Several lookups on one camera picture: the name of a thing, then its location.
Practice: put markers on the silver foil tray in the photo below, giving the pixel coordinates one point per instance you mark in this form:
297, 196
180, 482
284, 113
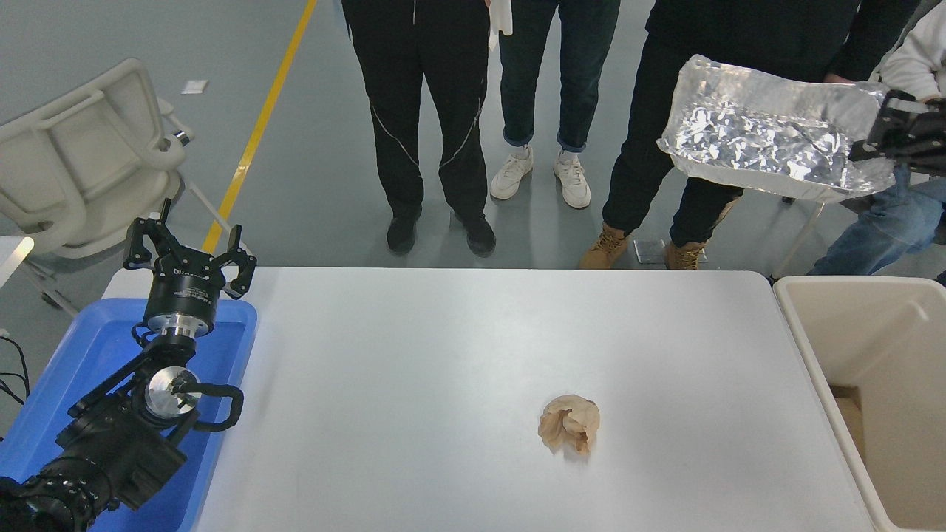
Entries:
754, 133

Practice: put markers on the person's left hand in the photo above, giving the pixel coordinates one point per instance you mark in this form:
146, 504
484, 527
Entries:
836, 77

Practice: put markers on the metal floor plate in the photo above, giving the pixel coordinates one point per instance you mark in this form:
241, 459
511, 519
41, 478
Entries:
650, 251

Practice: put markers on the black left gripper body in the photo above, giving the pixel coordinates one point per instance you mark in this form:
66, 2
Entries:
185, 292

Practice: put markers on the blue plastic tray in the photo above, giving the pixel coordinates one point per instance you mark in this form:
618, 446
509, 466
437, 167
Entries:
89, 347

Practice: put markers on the white wheeled chair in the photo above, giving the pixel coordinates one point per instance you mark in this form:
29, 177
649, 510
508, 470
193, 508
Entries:
802, 236

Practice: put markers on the seated person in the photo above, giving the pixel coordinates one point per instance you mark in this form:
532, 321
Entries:
887, 229

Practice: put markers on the white sheet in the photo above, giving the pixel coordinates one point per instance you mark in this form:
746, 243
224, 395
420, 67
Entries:
502, 18

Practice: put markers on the large pale bin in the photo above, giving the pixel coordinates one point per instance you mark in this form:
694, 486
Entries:
865, 332

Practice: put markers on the crumpled tan paper ball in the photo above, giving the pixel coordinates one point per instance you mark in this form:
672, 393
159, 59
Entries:
567, 423

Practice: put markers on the white floor tag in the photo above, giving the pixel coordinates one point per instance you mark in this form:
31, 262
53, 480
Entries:
194, 86

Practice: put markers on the white folded plastic chair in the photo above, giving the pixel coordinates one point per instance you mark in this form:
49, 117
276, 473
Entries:
89, 162

